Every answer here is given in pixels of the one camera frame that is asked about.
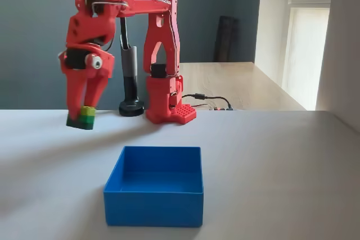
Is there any green toy brick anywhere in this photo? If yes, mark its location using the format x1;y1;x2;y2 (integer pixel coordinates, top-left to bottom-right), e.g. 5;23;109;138
66;106;97;132

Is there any blue box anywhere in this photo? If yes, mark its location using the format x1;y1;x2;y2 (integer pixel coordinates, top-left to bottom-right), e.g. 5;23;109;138
102;146;204;228

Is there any black gooseneck stand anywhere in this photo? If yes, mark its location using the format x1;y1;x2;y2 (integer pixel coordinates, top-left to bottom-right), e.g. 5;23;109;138
111;0;146;117

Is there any dark wooden plank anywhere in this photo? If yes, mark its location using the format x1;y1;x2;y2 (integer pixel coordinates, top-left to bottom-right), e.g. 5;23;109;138
214;15;240;63

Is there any thin arm servo wire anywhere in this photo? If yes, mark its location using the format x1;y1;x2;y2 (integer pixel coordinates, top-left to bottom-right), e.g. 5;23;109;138
91;0;129;16

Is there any black power cable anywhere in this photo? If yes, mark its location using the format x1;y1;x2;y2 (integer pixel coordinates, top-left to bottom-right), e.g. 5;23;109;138
181;93;233;110

